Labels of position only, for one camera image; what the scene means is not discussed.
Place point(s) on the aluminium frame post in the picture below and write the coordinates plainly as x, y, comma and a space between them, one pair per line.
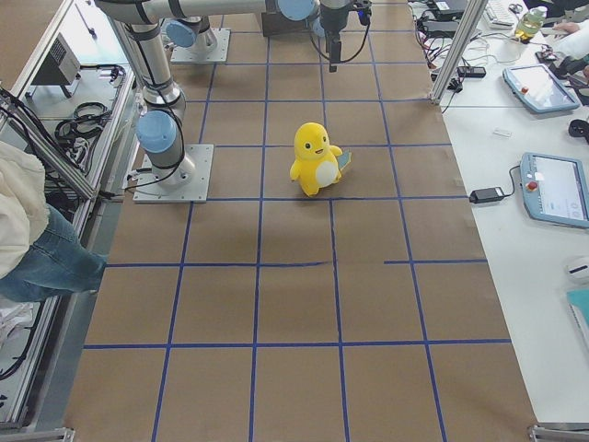
464, 32

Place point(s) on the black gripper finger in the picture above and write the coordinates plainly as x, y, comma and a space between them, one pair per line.
333, 48

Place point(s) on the far teach pendant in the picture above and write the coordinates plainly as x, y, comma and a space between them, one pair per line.
538, 89

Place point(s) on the grey control box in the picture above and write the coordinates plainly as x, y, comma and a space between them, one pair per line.
60, 68

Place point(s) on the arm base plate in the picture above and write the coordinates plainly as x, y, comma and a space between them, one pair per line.
189, 183
219, 55

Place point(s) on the person in jeans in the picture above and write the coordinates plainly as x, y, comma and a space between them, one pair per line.
41, 254

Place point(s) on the yellow plush toy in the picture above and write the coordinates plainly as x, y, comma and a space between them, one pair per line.
317, 163

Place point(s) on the black power brick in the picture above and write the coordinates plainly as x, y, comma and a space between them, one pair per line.
486, 195

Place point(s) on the near teach pendant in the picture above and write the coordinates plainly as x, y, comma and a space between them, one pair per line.
554, 189

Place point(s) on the teach pendant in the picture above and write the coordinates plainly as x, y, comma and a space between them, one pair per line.
554, 189
538, 89

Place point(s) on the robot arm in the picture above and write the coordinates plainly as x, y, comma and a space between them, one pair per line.
159, 131
192, 33

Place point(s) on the yellow drink bottle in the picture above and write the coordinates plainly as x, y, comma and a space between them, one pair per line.
530, 23

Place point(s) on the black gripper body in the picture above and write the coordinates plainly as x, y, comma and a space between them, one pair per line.
332, 24

